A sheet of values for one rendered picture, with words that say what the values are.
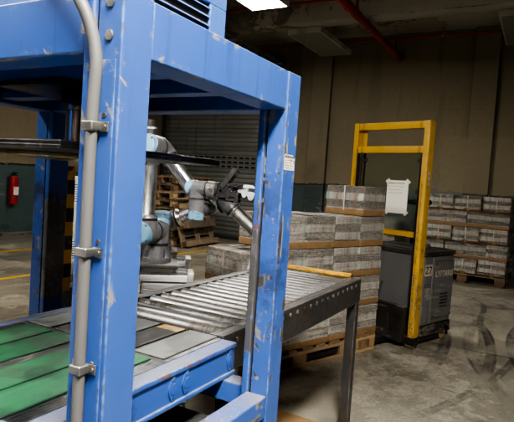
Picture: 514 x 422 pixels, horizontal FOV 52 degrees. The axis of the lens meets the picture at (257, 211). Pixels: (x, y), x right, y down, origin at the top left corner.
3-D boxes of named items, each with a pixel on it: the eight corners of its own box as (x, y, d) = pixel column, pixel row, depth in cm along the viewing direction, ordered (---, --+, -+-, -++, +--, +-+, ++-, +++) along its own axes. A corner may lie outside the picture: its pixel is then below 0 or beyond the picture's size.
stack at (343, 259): (197, 367, 351) (205, 244, 347) (315, 341, 429) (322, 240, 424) (233, 386, 322) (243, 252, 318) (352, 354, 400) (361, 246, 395)
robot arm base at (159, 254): (140, 262, 264) (141, 243, 263) (142, 258, 279) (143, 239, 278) (171, 264, 266) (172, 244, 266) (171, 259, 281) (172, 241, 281)
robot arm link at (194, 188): (189, 197, 256) (190, 179, 255) (210, 198, 253) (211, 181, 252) (182, 197, 248) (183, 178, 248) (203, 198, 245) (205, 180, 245)
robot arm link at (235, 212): (222, 187, 308) (281, 246, 303) (226, 187, 319) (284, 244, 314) (209, 202, 310) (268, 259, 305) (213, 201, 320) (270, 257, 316)
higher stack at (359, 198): (314, 341, 428) (326, 183, 421) (337, 336, 448) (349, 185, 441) (352, 354, 399) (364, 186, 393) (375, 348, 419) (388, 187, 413)
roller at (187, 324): (118, 315, 188) (119, 301, 188) (229, 342, 166) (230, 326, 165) (108, 318, 184) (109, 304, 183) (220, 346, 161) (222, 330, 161)
